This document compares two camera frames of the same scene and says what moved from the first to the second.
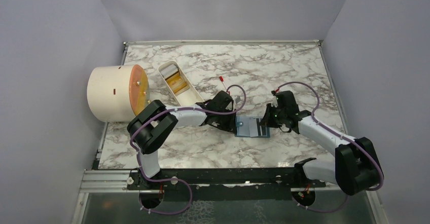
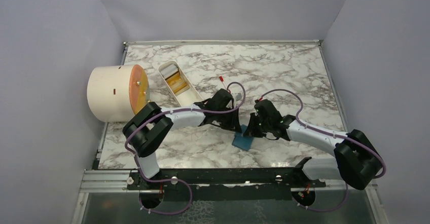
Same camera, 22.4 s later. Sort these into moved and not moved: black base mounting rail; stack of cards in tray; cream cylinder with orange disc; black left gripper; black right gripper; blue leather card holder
Moved: black right gripper; blue leather card holder
Not moved: cream cylinder with orange disc; stack of cards in tray; black left gripper; black base mounting rail
